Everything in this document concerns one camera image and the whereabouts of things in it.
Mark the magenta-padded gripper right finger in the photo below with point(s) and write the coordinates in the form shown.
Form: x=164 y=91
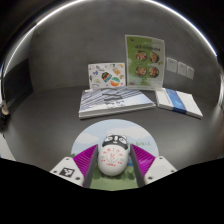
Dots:
x=143 y=160

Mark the grey building-cover book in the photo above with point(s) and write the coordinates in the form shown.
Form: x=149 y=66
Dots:
x=113 y=101

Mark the white sticker sheet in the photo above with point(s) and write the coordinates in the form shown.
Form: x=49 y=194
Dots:
x=106 y=76

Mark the green food menu sheet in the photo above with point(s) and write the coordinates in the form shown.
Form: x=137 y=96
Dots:
x=145 y=63

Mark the white book with blue band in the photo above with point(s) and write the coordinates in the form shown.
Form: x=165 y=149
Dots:
x=180 y=101

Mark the round landscape-print mouse pad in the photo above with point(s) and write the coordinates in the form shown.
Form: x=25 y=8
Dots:
x=100 y=131

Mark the white panda-print computer mouse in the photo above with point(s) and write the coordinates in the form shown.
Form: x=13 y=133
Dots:
x=112 y=156

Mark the white wall socket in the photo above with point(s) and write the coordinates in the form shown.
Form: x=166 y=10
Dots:
x=190 y=72
x=182 y=68
x=171 y=64

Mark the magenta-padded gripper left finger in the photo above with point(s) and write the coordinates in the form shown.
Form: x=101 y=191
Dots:
x=86 y=161

